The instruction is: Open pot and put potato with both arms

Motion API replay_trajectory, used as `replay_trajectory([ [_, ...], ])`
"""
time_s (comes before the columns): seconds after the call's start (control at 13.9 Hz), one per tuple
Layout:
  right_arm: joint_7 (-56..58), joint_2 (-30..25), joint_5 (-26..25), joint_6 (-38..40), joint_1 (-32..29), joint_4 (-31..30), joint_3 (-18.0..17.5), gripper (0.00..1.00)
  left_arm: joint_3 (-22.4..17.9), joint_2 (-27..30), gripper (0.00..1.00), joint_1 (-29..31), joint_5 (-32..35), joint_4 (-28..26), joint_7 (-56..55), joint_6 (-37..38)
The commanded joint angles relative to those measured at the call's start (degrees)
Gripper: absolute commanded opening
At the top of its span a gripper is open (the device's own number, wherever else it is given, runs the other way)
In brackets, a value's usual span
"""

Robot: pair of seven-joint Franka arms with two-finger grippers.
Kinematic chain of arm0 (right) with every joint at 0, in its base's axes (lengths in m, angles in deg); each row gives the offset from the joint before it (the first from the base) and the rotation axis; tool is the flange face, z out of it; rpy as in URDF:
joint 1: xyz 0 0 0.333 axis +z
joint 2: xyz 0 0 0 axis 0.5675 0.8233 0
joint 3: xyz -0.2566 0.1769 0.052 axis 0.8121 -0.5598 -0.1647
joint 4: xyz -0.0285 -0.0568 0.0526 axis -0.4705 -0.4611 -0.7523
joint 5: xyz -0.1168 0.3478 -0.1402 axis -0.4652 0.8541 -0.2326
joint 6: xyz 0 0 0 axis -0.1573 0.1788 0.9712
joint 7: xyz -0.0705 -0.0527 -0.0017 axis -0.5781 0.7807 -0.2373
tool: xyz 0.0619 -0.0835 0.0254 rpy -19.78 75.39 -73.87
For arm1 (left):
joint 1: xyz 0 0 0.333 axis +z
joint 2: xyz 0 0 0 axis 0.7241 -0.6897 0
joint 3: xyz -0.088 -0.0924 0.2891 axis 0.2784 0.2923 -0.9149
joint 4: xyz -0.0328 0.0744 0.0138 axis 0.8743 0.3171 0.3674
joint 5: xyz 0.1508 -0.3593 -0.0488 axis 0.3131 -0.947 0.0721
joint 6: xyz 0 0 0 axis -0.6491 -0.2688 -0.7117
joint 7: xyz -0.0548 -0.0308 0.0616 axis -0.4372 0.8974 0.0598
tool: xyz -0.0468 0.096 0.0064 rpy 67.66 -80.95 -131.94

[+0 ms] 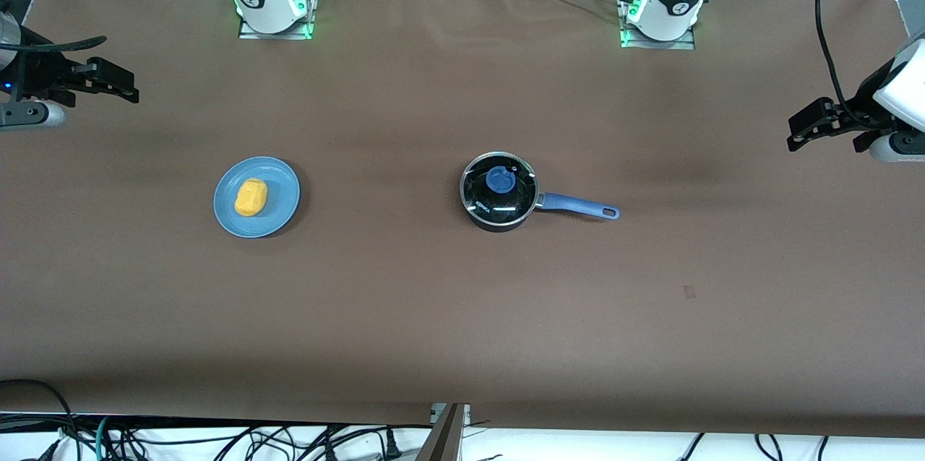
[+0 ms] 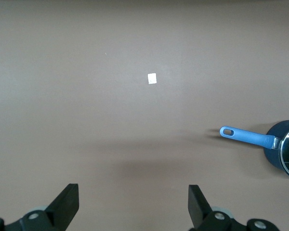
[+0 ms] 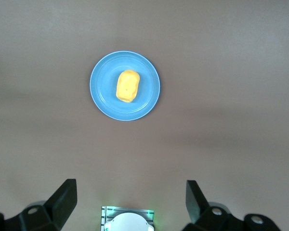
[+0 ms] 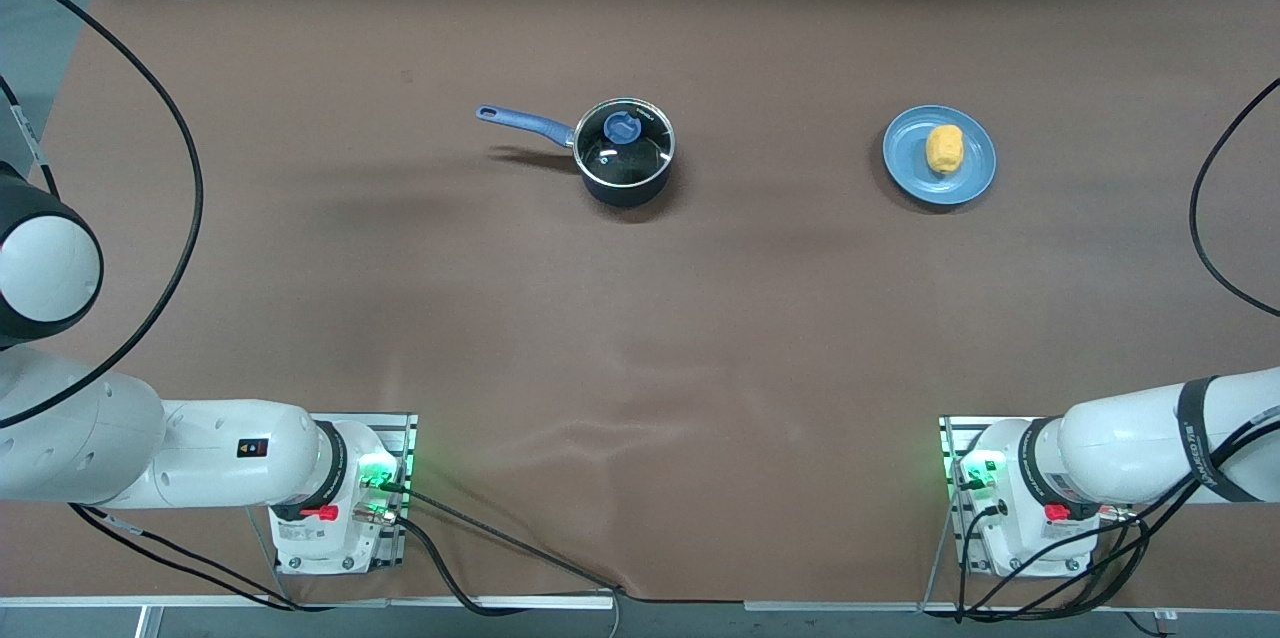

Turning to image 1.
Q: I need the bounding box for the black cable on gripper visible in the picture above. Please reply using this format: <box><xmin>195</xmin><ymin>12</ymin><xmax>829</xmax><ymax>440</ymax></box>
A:
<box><xmin>0</xmin><ymin>35</ymin><xmax>108</xmax><ymax>54</ymax></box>

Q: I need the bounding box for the long black hanging cable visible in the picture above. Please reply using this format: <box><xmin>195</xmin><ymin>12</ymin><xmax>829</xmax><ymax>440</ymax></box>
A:
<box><xmin>814</xmin><ymin>0</ymin><xmax>872</xmax><ymax>126</ymax></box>

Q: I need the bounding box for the glass lid with blue knob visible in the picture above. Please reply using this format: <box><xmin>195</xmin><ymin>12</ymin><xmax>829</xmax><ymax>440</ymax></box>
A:
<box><xmin>461</xmin><ymin>152</ymin><xmax>541</xmax><ymax>225</ymax></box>

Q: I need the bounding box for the teal cable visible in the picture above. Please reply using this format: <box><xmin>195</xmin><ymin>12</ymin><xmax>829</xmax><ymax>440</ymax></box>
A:
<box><xmin>95</xmin><ymin>416</ymin><xmax>118</xmax><ymax>461</ymax></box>

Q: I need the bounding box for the brown angled post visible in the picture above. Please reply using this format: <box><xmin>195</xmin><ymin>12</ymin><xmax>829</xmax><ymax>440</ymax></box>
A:
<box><xmin>415</xmin><ymin>403</ymin><xmax>472</xmax><ymax>461</ymax></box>

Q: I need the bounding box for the brown table cover sheet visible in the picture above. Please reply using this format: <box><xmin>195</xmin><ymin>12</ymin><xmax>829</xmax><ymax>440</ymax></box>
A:
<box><xmin>0</xmin><ymin>0</ymin><xmax>925</xmax><ymax>440</ymax></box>

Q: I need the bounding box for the black tangled cable bundle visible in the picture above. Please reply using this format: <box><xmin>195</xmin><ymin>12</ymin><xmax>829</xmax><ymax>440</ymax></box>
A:
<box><xmin>108</xmin><ymin>422</ymin><xmax>434</xmax><ymax>461</ymax></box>

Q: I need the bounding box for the blue round plate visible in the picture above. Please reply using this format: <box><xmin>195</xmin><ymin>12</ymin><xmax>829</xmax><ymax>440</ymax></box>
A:
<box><xmin>213</xmin><ymin>156</ymin><xmax>301</xmax><ymax>239</ymax></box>

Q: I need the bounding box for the yellow potato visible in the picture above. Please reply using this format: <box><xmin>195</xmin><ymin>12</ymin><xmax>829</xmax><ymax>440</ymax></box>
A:
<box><xmin>234</xmin><ymin>178</ymin><xmax>270</xmax><ymax>218</ymax></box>

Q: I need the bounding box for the dark blue saucepan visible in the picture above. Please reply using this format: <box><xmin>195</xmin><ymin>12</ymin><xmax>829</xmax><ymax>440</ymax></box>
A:
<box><xmin>460</xmin><ymin>152</ymin><xmax>621</xmax><ymax>234</ymax></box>

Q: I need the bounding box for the black curved cable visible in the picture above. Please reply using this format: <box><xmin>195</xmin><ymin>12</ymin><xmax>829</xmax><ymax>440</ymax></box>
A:
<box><xmin>0</xmin><ymin>379</ymin><xmax>82</xmax><ymax>461</ymax></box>

